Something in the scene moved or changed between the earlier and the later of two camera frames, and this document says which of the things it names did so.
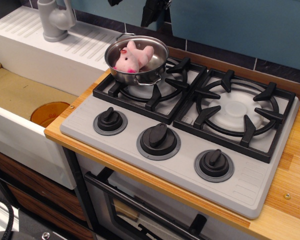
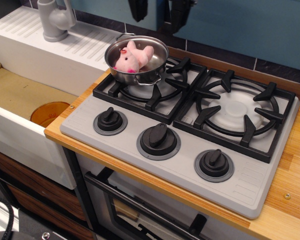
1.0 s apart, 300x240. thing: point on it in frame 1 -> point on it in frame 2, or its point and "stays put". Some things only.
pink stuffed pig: x=132 y=59 stays put
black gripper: x=155 y=11 -> x=179 y=11
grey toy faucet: x=55 y=22 stays put
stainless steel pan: x=149 y=72 stays put
